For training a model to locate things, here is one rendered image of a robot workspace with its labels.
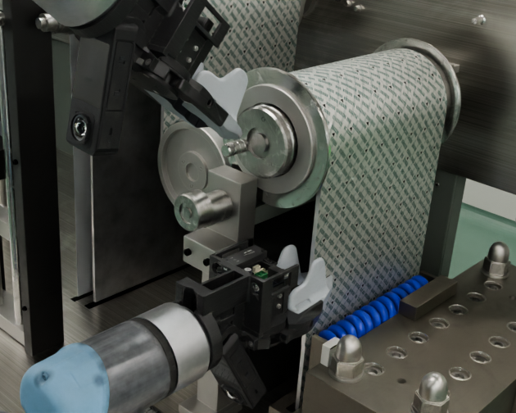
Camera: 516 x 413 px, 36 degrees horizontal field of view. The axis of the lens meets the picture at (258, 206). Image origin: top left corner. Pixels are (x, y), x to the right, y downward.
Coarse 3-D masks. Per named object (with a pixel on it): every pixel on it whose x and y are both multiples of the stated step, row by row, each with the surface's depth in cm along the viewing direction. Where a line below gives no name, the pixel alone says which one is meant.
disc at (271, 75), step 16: (256, 80) 82; (272, 80) 81; (288, 80) 79; (304, 96) 78; (320, 112) 78; (320, 128) 78; (320, 144) 78; (320, 160) 79; (320, 176) 80; (256, 192) 86; (304, 192) 82
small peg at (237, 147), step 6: (228, 144) 81; (234, 144) 81; (240, 144) 82; (246, 144) 82; (222, 150) 81; (228, 150) 81; (234, 150) 81; (240, 150) 82; (246, 150) 82; (228, 156) 81
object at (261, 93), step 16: (256, 96) 82; (272, 96) 81; (288, 96) 79; (240, 112) 84; (288, 112) 80; (304, 112) 79; (304, 128) 79; (304, 144) 79; (304, 160) 80; (288, 176) 82; (304, 176) 80; (272, 192) 84; (288, 192) 83
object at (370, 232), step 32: (416, 160) 94; (352, 192) 86; (384, 192) 91; (416, 192) 97; (320, 224) 83; (352, 224) 88; (384, 224) 94; (416, 224) 100; (320, 256) 85; (352, 256) 90; (384, 256) 96; (416, 256) 103; (352, 288) 93; (384, 288) 99; (320, 320) 90
